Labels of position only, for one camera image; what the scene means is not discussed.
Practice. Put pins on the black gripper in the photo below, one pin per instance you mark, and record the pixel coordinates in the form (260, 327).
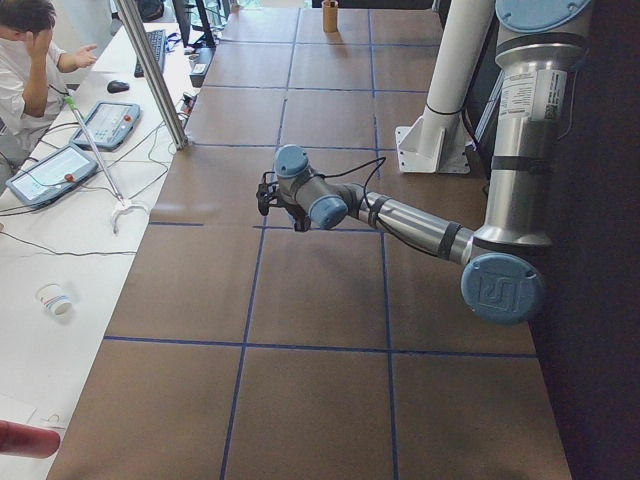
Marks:
(298, 218)

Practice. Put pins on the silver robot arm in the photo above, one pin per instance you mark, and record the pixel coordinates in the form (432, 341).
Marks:
(539, 43)

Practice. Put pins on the brown cylindrical cup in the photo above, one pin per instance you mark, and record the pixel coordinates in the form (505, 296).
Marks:
(330, 16)

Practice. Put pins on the white paper cup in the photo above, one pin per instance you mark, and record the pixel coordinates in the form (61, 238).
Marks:
(55, 301)

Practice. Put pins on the reacher grabber stick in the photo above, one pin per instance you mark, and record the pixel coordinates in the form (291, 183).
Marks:
(123, 205)

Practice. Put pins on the upper teach pendant tablet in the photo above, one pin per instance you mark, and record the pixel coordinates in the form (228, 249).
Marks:
(110, 123)

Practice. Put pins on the teach pendant tablet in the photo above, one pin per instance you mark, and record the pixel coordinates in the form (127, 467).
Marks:
(52, 177)
(110, 123)

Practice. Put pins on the black computer mouse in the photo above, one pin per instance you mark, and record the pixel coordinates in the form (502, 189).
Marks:
(117, 86)

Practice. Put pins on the black keyboard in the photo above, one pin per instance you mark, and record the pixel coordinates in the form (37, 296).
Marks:
(157, 43)

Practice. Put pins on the lower teach pendant tablet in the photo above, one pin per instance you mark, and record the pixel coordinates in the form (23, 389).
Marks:
(52, 177)

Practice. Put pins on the seated person white shirt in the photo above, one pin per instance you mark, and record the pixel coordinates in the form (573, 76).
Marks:
(32, 65)

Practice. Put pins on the red cylinder bottle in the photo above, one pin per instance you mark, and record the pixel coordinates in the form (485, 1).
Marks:
(28, 441)

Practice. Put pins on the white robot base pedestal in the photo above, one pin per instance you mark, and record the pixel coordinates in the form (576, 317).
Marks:
(437, 140)

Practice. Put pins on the aluminium frame post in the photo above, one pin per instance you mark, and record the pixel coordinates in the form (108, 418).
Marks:
(134, 27)

